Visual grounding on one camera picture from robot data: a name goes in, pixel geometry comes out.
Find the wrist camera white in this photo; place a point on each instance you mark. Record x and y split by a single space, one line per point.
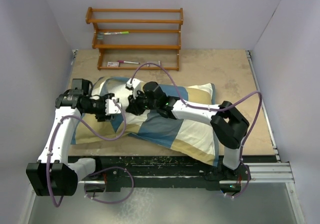
134 85
112 106

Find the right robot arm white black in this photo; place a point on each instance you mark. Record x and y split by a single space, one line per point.
229 125

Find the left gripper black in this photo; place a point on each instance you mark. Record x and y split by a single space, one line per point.
102 117

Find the white pillow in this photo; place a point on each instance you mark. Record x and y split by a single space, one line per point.
116 87

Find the pink white marker pen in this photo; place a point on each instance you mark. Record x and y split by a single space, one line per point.
128 62

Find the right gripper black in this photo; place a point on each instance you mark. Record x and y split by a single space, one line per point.
134 107

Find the patchwork pillowcase blue beige white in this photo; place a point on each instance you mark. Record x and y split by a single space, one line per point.
194 139

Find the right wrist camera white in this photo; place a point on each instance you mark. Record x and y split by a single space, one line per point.
134 85

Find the aluminium frame rail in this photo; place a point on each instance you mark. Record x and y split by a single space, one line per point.
275 171

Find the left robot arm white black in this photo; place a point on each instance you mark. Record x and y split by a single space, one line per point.
70 106

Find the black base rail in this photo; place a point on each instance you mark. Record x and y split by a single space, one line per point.
115 172

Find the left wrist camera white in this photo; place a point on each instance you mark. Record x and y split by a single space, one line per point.
112 106

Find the green white pen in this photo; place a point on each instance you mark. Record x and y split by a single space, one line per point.
115 33

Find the small pink white card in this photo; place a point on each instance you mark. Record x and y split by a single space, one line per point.
113 64

